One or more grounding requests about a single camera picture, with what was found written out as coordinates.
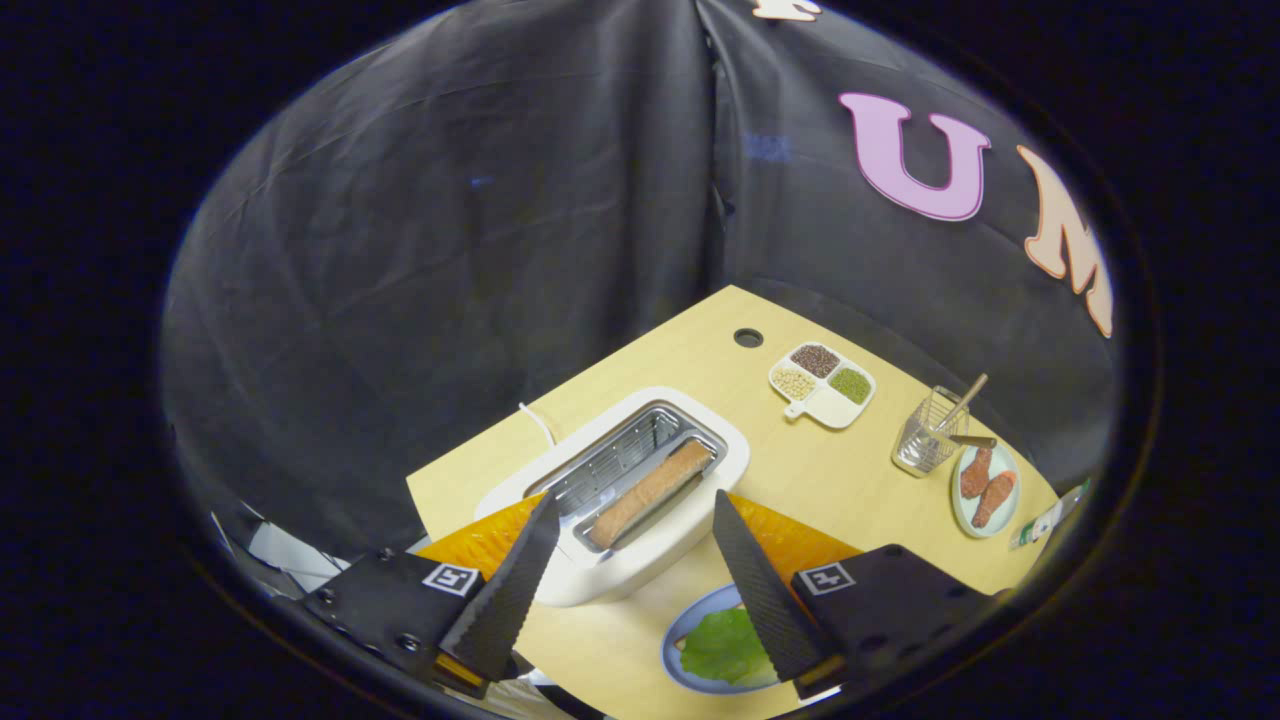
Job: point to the plain bread slice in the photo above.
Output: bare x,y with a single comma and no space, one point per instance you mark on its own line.
650,492

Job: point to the white toaster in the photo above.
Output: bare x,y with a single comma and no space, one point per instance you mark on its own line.
640,560

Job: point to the brown meat patty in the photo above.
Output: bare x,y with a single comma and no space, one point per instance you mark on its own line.
976,472
993,500

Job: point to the clear water bottle green label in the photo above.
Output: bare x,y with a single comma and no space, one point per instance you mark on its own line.
1045,520

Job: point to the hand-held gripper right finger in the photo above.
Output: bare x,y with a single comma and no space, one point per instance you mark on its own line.
765,590

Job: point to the blue plate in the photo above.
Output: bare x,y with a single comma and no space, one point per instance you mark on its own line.
672,640

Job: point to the white divided dish with beans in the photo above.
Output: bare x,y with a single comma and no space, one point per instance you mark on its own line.
825,410

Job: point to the pale green plate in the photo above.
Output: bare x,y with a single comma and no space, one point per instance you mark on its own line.
960,515

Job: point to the black backdrop cloth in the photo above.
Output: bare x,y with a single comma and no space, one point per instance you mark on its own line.
450,250

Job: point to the green lettuce leaf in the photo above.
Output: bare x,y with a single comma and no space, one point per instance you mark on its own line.
725,645

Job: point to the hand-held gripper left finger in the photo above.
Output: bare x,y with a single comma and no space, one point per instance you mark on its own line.
510,600

